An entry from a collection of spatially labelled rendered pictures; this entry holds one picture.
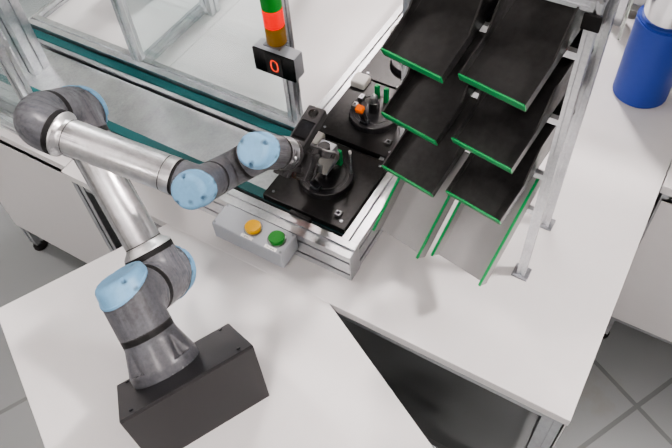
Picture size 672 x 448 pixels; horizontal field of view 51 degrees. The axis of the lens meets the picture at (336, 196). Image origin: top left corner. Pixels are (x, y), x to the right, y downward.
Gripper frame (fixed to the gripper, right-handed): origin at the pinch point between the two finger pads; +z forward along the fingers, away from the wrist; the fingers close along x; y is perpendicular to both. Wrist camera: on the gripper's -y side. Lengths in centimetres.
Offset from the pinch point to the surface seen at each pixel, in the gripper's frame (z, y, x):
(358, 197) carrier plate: 6.3, 8.7, 10.0
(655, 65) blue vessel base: 52, -50, 62
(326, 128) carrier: 17.4, -3.9, -9.3
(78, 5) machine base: 39, -12, -126
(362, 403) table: -14, 48, 34
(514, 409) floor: 85, 67, 61
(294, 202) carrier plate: 0.3, 15.2, -3.4
